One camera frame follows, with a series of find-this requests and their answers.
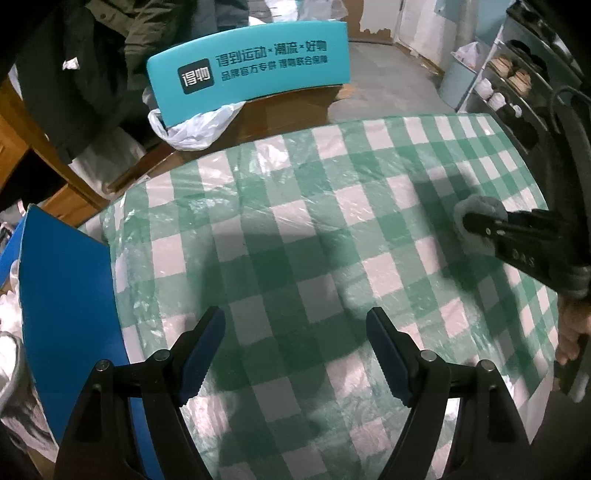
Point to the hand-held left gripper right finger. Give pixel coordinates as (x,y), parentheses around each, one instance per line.
(390,362)

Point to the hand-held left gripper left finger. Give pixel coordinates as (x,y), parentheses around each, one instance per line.
(203,364)

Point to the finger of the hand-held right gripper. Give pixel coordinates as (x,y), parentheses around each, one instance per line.
(512,240)

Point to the small grey sock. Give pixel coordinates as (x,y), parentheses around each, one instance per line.
(475,205)

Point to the blue cardboard box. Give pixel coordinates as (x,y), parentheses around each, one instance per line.
(64,295)

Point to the person's right hand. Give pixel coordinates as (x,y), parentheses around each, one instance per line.
(572,323)

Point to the light blue bin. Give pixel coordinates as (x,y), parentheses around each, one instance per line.
(457,87)

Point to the green checkered tablecloth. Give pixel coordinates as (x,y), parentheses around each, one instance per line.
(295,221)

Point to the shoe rack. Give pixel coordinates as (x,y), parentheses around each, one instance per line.
(521,60)

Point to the small white plastic bag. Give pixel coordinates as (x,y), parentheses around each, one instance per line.
(467,53)

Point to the large white sack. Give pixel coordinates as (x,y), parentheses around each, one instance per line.
(106,161)

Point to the brown wooden table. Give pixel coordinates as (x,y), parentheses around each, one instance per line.
(295,110)

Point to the wooden cabinet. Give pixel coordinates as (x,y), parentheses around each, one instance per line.
(41,157)

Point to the teal printed box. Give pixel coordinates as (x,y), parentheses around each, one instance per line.
(277,83)

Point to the black jacket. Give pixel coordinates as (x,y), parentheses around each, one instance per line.
(74,83)

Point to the clear plastic bags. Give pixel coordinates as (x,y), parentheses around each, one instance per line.
(272,11)

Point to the olive green jacket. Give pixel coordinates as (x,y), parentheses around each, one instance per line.
(152,23)

